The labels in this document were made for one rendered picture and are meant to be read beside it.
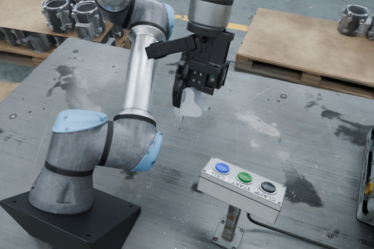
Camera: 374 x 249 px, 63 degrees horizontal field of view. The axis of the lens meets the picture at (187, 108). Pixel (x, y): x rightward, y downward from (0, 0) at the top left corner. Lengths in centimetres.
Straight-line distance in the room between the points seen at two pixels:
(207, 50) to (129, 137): 32
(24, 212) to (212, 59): 52
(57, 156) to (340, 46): 246
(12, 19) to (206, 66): 242
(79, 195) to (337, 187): 73
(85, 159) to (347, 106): 95
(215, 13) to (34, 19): 232
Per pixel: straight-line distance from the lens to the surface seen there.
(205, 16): 54
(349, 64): 268
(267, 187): 65
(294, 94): 125
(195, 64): 56
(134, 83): 84
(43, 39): 271
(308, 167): 105
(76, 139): 74
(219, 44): 56
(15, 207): 80
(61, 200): 78
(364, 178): 105
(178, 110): 61
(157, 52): 61
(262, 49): 259
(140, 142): 77
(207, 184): 65
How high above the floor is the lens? 163
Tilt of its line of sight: 47 degrees down
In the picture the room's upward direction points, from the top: straight up
